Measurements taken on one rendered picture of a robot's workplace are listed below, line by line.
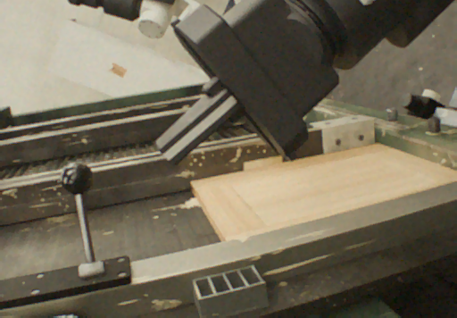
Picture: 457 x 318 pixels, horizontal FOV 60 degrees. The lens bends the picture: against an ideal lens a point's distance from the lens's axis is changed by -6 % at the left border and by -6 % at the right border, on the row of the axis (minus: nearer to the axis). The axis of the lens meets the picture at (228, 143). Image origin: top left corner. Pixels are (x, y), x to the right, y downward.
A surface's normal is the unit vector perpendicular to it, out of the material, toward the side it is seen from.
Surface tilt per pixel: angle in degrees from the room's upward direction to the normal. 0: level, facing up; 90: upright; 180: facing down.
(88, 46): 90
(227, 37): 90
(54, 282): 60
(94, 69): 90
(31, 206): 90
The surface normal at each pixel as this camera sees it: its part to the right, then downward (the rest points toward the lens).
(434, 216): 0.26, 0.20
